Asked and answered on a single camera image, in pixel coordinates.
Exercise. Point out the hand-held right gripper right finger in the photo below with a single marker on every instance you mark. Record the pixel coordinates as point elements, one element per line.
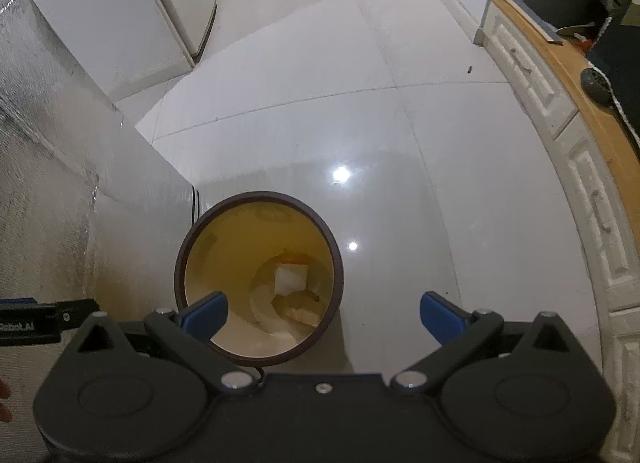
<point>440,318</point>

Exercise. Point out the white cabinet wooden top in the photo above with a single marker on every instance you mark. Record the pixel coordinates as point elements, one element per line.
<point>550,108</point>

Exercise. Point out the orange wrapper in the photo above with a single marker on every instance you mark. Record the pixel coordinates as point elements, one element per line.
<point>295,260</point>

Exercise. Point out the grey flat strip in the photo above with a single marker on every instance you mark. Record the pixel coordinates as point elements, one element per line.
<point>540,20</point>

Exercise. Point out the person's left hand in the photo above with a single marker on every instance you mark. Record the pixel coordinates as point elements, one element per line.
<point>4,413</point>

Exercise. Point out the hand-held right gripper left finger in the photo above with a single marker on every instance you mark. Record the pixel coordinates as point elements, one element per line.
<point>207,312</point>

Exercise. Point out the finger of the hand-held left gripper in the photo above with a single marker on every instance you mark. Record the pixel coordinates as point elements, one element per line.
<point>30,323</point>

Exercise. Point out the white crumpled paper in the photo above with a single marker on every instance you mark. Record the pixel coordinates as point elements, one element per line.
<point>290,278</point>

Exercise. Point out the silver textured sheet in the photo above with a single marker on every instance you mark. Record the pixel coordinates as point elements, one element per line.
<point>40,168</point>

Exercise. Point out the brown rimmed yellow trash bin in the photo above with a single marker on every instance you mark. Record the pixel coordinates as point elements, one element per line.
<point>225,253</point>

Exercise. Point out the dark oval stone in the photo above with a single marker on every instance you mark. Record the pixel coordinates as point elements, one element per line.
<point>595,83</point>

